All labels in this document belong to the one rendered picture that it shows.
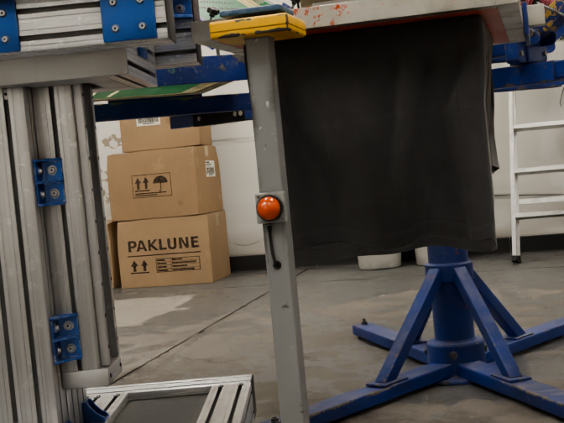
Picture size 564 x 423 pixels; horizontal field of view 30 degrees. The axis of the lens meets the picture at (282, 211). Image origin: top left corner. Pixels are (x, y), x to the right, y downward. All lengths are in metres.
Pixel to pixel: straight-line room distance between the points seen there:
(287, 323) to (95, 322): 0.45
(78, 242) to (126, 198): 4.61
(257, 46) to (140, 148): 4.88
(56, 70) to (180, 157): 4.57
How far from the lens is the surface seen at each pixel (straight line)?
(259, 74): 1.71
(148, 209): 6.56
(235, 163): 6.85
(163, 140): 6.54
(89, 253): 2.03
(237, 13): 1.70
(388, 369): 3.09
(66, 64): 1.90
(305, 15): 1.90
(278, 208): 1.68
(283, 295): 1.72
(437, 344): 3.30
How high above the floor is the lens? 0.73
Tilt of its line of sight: 3 degrees down
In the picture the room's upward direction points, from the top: 5 degrees counter-clockwise
